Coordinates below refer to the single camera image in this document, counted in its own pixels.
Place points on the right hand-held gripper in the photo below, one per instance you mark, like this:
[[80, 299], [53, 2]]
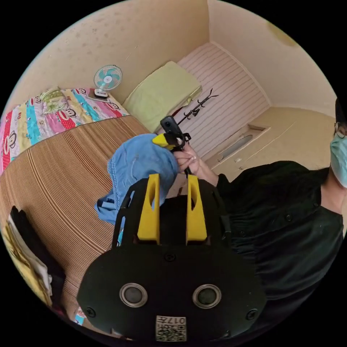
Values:
[[179, 141]]

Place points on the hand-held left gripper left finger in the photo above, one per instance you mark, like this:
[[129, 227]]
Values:
[[147, 217]]

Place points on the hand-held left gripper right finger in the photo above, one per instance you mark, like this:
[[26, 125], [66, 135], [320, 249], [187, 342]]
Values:
[[196, 219]]

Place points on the blue jeans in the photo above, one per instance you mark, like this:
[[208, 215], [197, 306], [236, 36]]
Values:
[[141, 168]]

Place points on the person's right forearm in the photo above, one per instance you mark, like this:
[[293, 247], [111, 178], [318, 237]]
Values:
[[210, 176]]

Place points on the person's right hand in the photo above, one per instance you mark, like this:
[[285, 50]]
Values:
[[189, 162]]

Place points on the black coat rack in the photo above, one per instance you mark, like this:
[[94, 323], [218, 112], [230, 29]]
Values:
[[196, 108]]

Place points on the cream door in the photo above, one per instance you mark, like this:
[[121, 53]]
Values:
[[238, 143]]

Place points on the small teal table fan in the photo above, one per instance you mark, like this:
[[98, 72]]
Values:
[[107, 78]]

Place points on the person's body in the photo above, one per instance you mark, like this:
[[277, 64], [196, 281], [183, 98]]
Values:
[[276, 233]]

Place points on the bed with woven mat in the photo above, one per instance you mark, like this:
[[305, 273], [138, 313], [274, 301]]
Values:
[[59, 173]]

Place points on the pile of clothes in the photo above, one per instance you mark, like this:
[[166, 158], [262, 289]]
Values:
[[32, 252]]

